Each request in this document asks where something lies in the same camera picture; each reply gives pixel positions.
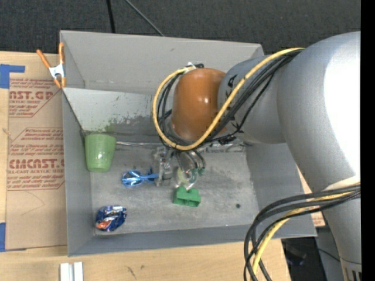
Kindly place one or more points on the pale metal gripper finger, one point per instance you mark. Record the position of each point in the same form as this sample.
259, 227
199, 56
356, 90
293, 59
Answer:
160, 156
165, 176

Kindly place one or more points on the green toy block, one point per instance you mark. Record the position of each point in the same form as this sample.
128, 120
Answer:
186, 197

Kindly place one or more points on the grey metal bin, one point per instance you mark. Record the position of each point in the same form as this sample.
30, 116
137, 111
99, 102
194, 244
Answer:
181, 215

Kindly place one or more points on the light green plastic cup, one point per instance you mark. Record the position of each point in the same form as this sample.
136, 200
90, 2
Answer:
99, 152

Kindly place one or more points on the blue crumpled foil packet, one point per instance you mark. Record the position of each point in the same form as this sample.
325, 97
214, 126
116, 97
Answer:
110, 217

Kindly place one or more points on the brown cardboard board red print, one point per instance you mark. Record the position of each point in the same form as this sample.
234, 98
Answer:
32, 203

